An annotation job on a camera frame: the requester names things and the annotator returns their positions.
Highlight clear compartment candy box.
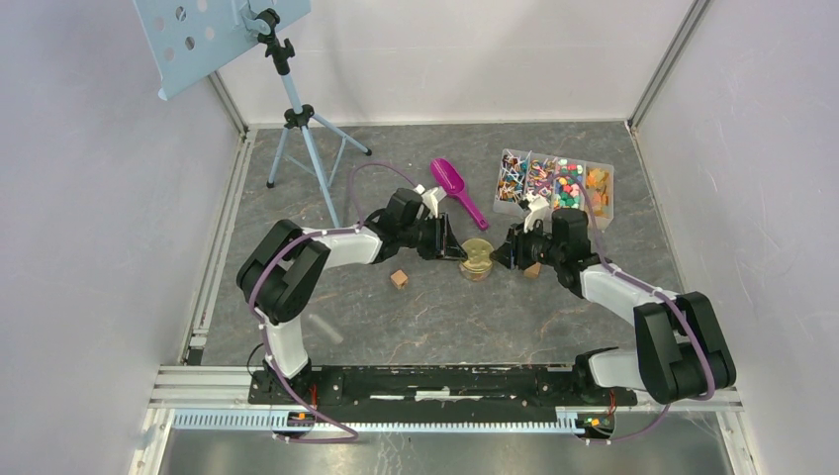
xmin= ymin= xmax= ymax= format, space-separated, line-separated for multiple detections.
xmin=493 ymin=148 xmax=614 ymax=230

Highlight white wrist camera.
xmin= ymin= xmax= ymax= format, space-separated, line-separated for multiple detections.
xmin=414 ymin=184 xmax=447 ymax=219
xmin=523 ymin=192 xmax=552 ymax=233

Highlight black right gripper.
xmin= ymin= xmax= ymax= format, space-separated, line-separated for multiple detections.
xmin=490 ymin=217 xmax=564 ymax=271

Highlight clear glass jar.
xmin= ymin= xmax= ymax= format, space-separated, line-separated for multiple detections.
xmin=458 ymin=260 xmax=494 ymax=282

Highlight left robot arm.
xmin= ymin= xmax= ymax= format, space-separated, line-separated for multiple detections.
xmin=235 ymin=186 xmax=467 ymax=404

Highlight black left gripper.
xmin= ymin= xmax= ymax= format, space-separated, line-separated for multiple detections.
xmin=400 ymin=214 xmax=468 ymax=262

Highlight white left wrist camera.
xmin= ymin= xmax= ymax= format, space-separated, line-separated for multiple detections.
xmin=414 ymin=184 xmax=447 ymax=219

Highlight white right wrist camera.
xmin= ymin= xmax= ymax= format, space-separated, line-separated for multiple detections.
xmin=523 ymin=192 xmax=552 ymax=233

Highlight gold jar lid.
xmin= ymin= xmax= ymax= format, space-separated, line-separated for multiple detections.
xmin=462 ymin=237 xmax=495 ymax=262

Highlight plain wooden cube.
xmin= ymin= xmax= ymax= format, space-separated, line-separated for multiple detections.
xmin=523 ymin=262 xmax=542 ymax=279

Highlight wooden letter cube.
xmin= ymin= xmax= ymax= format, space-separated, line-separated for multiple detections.
xmin=390 ymin=269 xmax=409 ymax=289

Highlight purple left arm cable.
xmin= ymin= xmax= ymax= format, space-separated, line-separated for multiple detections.
xmin=247 ymin=162 xmax=420 ymax=445

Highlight magenta plastic scoop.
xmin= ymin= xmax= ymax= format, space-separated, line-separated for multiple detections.
xmin=429 ymin=157 xmax=490 ymax=231

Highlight light blue music stand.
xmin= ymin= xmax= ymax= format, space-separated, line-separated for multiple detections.
xmin=133 ymin=0 xmax=373 ymax=230

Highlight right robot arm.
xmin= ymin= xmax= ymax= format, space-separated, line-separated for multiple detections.
xmin=491 ymin=208 xmax=737 ymax=405

